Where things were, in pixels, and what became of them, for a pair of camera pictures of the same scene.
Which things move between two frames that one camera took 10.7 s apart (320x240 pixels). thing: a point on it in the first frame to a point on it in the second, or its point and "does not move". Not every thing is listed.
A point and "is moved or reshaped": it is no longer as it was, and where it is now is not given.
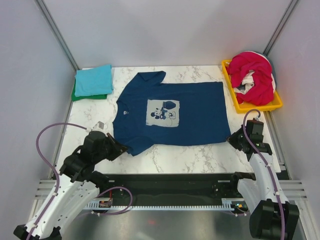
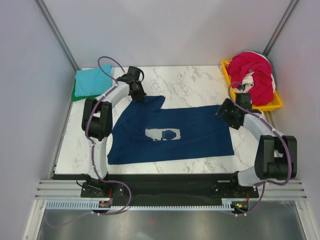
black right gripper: (231, 139) to (226, 104)
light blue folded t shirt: (96, 81) does not move
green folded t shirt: (90, 97) does not move
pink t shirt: (261, 92) does not move
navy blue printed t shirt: (148, 112) is moved or reshaped
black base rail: (182, 189) does not move
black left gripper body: (109, 150) to (139, 94)
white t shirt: (248, 82) does not move
